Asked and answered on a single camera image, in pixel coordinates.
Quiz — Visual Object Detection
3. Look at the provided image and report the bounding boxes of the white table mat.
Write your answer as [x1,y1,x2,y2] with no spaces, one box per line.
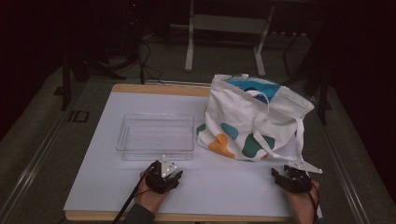
[64,91,323,218]

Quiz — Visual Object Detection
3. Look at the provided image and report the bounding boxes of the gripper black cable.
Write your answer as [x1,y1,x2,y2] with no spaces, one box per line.
[111,163,156,224]
[298,176,321,224]

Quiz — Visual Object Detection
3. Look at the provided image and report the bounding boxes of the person's right hand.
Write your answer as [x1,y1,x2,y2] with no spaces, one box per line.
[284,180,320,224]

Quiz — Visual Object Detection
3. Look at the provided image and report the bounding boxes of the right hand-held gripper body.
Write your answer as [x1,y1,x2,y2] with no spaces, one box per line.
[275,160,323,194]

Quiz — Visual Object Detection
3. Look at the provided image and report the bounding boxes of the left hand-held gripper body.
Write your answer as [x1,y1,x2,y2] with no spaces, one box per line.
[145,154,179,194]

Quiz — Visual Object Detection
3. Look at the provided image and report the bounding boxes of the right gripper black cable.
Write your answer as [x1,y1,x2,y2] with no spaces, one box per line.
[298,176,321,224]

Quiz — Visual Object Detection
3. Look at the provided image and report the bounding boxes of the clear plastic box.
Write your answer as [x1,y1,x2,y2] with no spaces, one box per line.
[116,112,196,161]

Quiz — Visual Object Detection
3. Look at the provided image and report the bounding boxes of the person's left hand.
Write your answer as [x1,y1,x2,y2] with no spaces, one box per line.
[134,172,171,215]

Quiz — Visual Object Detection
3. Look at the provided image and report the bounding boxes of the white metal stand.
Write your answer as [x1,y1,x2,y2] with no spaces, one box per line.
[185,0,276,77]

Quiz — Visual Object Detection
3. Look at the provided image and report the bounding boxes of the black tripod stand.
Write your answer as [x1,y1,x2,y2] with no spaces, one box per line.
[279,31,332,125]
[60,52,127,111]

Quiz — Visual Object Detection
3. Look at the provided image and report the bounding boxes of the metal floor rail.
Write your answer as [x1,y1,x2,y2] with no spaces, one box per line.
[0,110,70,217]
[311,96,373,224]

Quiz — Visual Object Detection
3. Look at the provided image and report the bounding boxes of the black floor cables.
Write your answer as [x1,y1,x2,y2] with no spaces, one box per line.
[136,40,166,86]

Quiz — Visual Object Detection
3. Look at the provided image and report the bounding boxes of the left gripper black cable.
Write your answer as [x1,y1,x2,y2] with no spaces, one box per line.
[111,163,156,224]

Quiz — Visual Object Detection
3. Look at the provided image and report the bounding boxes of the white tote bag colour patches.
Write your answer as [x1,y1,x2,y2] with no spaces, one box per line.
[195,73,316,162]

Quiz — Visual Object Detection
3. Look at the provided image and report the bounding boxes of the black floor bracket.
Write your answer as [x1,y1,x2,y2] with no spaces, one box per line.
[67,109,91,123]

